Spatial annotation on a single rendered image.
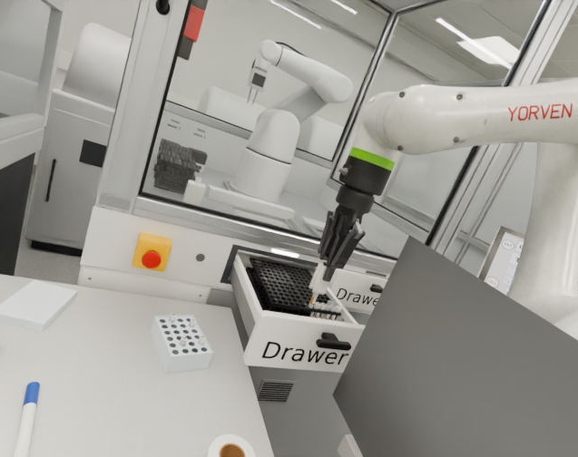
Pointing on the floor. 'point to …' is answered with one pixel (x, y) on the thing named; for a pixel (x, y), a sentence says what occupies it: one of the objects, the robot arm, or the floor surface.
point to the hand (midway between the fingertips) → (322, 277)
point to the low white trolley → (113, 380)
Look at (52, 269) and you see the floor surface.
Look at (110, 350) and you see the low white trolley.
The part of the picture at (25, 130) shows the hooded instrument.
